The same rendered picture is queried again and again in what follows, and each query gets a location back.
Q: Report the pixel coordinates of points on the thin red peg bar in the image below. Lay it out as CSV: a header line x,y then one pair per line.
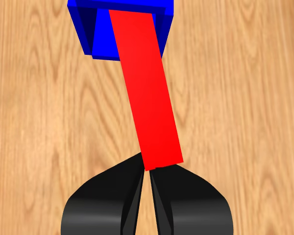
x,y
149,98

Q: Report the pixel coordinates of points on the blue hollow socket block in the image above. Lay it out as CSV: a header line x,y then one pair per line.
x,y
104,36

